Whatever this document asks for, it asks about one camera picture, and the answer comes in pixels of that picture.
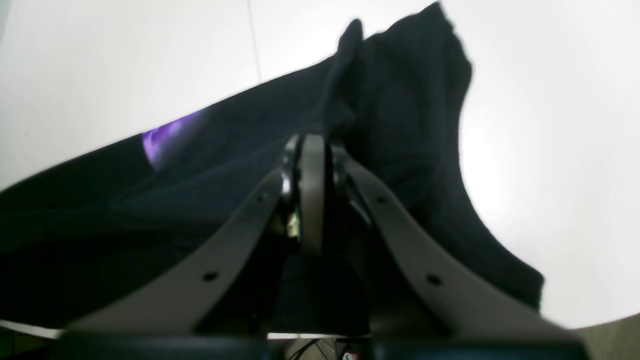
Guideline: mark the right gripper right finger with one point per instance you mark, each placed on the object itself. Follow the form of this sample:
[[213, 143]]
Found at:
[[474, 311]]

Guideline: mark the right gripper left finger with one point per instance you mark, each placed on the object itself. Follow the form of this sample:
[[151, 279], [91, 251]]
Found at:
[[176, 302]]

